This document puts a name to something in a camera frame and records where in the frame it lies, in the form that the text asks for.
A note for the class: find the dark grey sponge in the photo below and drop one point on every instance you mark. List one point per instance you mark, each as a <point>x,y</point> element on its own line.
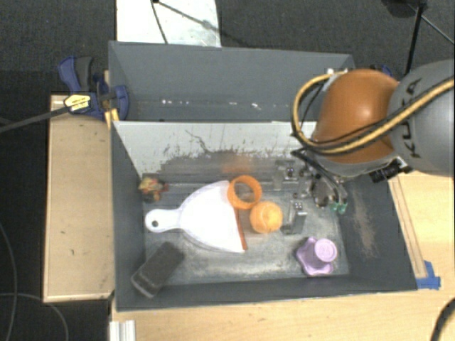
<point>156,270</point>

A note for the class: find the black cylinder on white bracket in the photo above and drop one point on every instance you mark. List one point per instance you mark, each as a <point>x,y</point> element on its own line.
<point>385,172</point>

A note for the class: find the white plastic dustpan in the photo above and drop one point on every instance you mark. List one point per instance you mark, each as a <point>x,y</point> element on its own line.
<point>209,219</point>

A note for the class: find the pale wood board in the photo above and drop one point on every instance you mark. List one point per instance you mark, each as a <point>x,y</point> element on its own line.
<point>78,204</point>

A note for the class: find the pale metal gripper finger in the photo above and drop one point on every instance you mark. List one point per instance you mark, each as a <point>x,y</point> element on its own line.
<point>296,219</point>
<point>288,176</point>

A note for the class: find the grey metal bin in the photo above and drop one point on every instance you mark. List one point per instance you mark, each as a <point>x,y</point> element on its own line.
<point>227,76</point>

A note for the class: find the purple flower-shaped knob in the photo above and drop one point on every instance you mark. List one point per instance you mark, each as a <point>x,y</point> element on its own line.
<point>318,256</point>

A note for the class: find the small multicoloured toy figure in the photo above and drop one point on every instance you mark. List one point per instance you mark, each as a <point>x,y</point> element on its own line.
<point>152,188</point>

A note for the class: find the orange ball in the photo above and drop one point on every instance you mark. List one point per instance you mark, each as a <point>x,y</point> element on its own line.
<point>266,218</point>

